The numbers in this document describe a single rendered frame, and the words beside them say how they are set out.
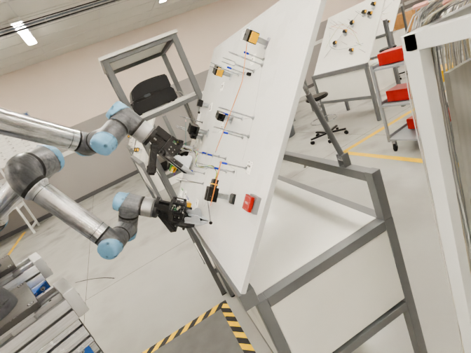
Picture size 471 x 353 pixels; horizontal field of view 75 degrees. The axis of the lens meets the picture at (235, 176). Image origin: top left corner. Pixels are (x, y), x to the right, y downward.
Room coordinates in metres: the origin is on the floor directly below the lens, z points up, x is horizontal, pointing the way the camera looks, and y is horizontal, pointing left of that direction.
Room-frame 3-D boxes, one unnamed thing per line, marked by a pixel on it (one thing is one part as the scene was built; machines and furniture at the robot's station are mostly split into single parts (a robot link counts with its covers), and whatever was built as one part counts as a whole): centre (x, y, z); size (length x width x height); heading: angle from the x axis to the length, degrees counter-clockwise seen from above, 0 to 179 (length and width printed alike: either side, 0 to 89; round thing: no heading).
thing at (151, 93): (2.22, 0.32, 1.56); 0.30 x 0.23 x 0.19; 106
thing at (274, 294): (1.46, -0.04, 0.40); 1.18 x 0.60 x 0.80; 14
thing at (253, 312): (1.12, 0.18, 0.60); 0.55 x 0.03 x 0.39; 14
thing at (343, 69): (4.96, -2.44, 0.83); 1.18 x 0.72 x 1.65; 19
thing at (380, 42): (8.09, -4.88, 0.83); 1.18 x 0.72 x 1.65; 20
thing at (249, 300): (1.38, 0.26, 0.83); 1.18 x 0.05 x 0.06; 14
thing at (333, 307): (1.46, -0.05, 0.60); 1.17 x 0.58 x 0.40; 14
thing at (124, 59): (2.34, 0.29, 0.93); 0.61 x 0.50 x 1.85; 14
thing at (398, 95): (3.12, -2.27, 0.54); 0.99 x 0.50 x 1.08; 114
